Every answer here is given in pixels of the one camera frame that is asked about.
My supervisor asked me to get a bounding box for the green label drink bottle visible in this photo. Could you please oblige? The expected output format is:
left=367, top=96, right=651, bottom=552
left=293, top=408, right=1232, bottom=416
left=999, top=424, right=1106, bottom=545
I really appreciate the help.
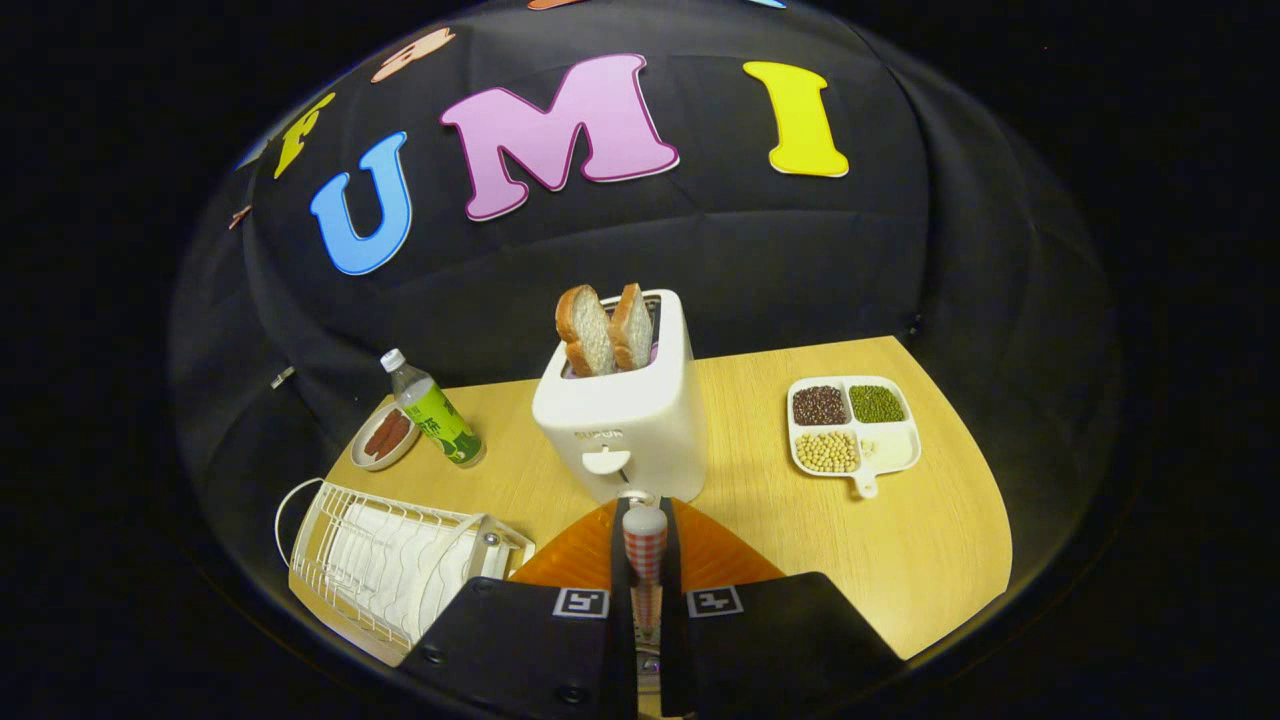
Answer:
left=380, top=348, right=487, bottom=469

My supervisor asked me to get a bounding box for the checked handle spoon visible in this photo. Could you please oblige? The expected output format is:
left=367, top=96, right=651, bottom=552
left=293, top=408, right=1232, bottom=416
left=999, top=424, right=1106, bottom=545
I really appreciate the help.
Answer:
left=622, top=503, right=669, bottom=641

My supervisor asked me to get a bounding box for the black backdrop cloth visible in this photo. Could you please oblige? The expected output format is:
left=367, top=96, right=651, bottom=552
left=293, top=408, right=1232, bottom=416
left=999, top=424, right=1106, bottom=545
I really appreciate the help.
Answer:
left=165, top=0, right=1121, bottom=641

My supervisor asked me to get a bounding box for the white drip tray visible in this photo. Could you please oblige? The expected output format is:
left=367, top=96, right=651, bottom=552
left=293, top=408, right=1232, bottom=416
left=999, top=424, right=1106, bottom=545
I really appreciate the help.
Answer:
left=325, top=500, right=481, bottom=641

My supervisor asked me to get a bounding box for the small beige saucer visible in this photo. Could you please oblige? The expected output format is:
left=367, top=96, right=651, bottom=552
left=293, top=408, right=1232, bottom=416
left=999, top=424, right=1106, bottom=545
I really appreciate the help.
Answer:
left=351, top=400, right=422, bottom=472

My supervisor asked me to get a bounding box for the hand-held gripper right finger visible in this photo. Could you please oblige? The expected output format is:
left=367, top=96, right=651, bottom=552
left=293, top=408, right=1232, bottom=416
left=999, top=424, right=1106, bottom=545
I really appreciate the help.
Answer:
left=660, top=498, right=906, bottom=717

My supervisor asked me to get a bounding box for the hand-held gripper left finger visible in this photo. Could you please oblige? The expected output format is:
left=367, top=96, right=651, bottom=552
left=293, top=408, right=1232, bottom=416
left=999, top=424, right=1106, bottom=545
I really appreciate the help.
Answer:
left=398, top=498, right=638, bottom=720

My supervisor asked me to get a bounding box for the white toaster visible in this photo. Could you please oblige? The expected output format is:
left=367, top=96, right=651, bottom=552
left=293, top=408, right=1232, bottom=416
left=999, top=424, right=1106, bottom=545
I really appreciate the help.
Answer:
left=531, top=289, right=710, bottom=506

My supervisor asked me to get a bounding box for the white divided bean dish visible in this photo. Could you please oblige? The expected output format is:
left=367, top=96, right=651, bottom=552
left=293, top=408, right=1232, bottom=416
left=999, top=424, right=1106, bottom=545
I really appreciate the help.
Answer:
left=786, top=375, right=922, bottom=499

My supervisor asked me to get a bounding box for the white wire dish rack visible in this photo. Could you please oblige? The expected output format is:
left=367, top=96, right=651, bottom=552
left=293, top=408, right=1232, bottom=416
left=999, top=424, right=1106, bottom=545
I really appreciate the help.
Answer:
left=275, top=477, right=536, bottom=651

